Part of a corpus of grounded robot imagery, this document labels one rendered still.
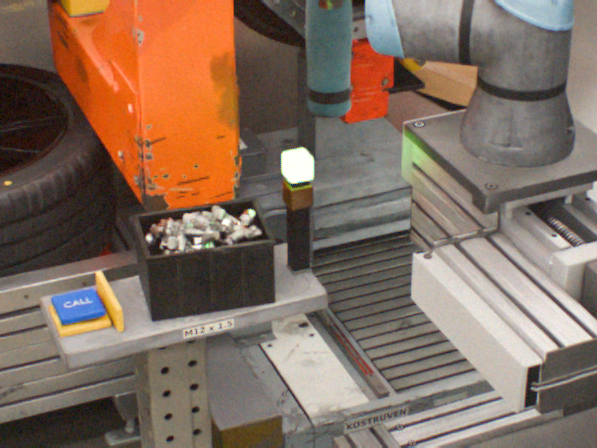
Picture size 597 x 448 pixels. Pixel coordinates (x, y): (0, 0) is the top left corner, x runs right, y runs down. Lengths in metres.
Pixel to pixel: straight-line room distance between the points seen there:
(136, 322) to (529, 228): 0.68
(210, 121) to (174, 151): 0.08
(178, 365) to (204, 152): 0.35
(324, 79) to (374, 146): 0.52
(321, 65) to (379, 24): 0.87
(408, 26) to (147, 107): 0.57
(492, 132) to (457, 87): 2.18
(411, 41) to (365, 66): 1.03
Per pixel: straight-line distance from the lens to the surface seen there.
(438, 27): 1.69
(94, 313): 2.06
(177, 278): 2.04
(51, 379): 2.42
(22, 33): 4.39
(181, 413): 2.20
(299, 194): 2.10
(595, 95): 3.93
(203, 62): 2.12
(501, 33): 1.68
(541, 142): 1.72
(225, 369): 2.51
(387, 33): 1.71
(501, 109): 1.72
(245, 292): 2.08
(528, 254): 1.69
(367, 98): 2.77
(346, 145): 2.99
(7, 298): 2.31
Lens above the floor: 1.62
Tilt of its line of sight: 30 degrees down
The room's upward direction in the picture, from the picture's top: 1 degrees counter-clockwise
